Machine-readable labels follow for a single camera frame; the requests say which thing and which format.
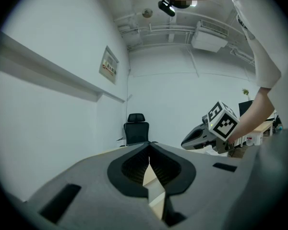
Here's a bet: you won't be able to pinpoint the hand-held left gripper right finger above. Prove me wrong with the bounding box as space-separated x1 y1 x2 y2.
150 141 242 227

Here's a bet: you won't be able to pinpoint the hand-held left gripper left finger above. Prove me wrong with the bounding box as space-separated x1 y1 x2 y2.
26 141 163 229

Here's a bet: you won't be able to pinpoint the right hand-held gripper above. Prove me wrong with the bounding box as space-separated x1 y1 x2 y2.
181 101 240 155

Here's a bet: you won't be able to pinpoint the person's right forearm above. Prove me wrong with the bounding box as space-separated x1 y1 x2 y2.
230 86 278 143

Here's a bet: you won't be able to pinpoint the black monitor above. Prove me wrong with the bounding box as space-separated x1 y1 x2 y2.
238 100 255 118

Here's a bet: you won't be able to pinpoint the green plant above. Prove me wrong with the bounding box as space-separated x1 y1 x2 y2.
241 88 252 102

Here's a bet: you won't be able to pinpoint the light wooden desk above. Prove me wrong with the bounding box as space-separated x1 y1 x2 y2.
251 121 276 138

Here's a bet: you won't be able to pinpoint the black office chair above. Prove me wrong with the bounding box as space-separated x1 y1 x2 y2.
123 113 151 146

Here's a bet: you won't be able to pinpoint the white air conditioner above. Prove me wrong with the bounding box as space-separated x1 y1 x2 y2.
191 20 230 53

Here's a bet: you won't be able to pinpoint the white ceiling pipes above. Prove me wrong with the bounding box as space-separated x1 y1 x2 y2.
114 8 197 50

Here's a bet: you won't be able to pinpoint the person's white shirt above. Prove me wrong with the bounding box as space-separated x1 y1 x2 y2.
211 0 288 90

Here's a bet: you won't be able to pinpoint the framed wall poster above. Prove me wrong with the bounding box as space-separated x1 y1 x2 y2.
98 46 120 85

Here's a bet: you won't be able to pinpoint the black head camera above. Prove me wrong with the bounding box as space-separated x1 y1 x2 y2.
157 0 192 18

